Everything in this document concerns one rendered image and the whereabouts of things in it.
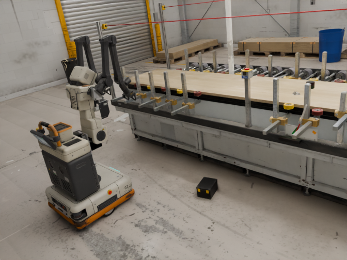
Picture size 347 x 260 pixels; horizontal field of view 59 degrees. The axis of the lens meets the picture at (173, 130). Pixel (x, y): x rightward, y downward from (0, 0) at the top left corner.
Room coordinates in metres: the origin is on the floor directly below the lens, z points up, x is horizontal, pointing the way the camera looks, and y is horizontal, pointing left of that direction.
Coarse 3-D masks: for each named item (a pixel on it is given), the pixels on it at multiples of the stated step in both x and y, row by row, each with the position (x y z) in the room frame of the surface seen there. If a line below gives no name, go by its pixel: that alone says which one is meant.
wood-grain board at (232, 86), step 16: (144, 80) 4.03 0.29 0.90; (160, 80) 3.91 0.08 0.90; (176, 80) 3.79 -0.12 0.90; (192, 80) 3.68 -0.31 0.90; (208, 80) 3.58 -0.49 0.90; (224, 80) 3.48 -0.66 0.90; (240, 80) 3.38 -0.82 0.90; (256, 80) 3.29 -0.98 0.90; (272, 80) 3.21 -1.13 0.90; (288, 80) 3.13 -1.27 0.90; (304, 80) 3.05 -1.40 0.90; (224, 96) 2.96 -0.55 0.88; (240, 96) 2.82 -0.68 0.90; (256, 96) 2.76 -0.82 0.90; (272, 96) 2.69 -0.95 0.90; (288, 96) 2.63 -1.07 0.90; (320, 96) 2.52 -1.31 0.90; (336, 96) 2.47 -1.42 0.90
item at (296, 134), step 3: (312, 117) 2.20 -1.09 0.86; (315, 117) 2.19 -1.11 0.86; (318, 117) 2.20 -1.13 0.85; (306, 123) 2.10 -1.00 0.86; (309, 123) 2.09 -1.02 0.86; (303, 126) 2.05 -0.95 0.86; (306, 126) 2.05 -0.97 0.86; (309, 126) 2.09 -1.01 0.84; (300, 129) 2.01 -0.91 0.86; (303, 129) 2.01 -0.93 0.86; (306, 129) 2.05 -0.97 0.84; (297, 132) 1.98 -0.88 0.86; (300, 132) 1.97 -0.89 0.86; (303, 132) 2.01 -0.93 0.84; (294, 135) 1.94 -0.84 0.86; (297, 135) 1.94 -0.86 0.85; (300, 135) 1.97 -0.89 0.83; (294, 138) 1.93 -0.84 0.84
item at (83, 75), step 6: (78, 66) 2.88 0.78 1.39; (72, 72) 2.86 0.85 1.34; (78, 72) 2.79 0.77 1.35; (84, 72) 2.76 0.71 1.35; (90, 72) 2.80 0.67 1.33; (72, 78) 2.81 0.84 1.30; (78, 78) 2.73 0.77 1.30; (84, 78) 2.74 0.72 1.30; (90, 78) 2.79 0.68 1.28; (84, 84) 2.76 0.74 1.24; (90, 84) 2.78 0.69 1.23
